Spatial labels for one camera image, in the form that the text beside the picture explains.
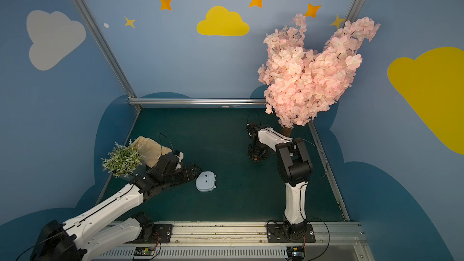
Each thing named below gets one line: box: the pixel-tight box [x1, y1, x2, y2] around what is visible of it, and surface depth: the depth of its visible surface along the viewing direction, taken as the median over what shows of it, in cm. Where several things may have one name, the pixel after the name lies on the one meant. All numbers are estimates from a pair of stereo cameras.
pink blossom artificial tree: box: [257, 13, 381, 128], surface depth 58 cm
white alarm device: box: [195, 170, 217, 193], surface depth 88 cm
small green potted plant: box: [100, 138, 147, 179], surface depth 80 cm
